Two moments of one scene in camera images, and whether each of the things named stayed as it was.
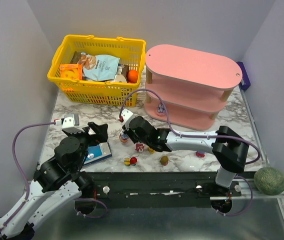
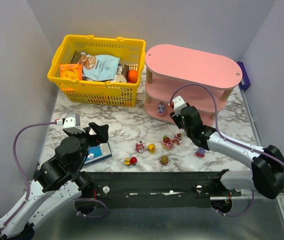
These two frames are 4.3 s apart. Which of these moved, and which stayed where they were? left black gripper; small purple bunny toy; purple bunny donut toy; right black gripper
Moved: right black gripper
Stayed: small purple bunny toy; left black gripper; purple bunny donut toy
